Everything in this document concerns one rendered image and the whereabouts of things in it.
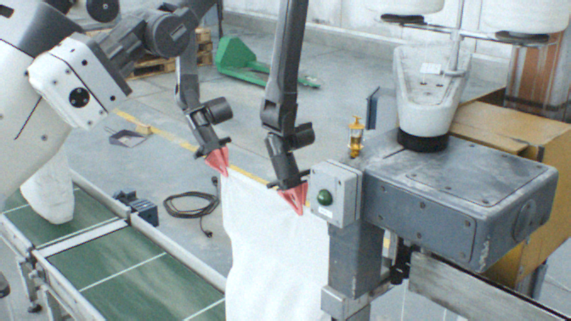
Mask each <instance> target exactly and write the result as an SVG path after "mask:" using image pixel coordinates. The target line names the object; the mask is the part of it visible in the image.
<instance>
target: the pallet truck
mask: <svg viewBox="0 0 571 321"><path fill-rule="evenodd" d="M217 12H218V37H219V42H218V46H217V49H218V50H217V54H216V58H215V64H216V66H217V68H218V71H219V72H221V73H224V74H227V75H230V76H235V77H239V78H241V79H244V80H247V81H249V82H255V83H257V84H260V86H263V87H266V84H267V82H268V79H269V77H268V76H264V75H260V74H258V73H255V72H251V71H248V70H243V69H241V68H244V67H250V68H252V69H255V70H260V71H264V72H267V73H269V72H270V67H271V65H270V64H266V63H264V62H260V61H257V57H256V55H255V54H254V53H253V52H252V51H251V50H250V49H249V48H248V47H247V46H246V45H245V44H244V43H243V42H242V41H241V39H240V38H239V37H235V36H231V35H223V30H222V25H221V17H220V8H219V1H218V2H217ZM297 81H298V82H303V84H304V86H307V85H309V86H310V87H320V86H321V84H325V82H324V81H323V80H322V79H320V78H318V77H315V76H311V75H308V74H305V73H302V72H299V71H298V78H297Z"/></svg>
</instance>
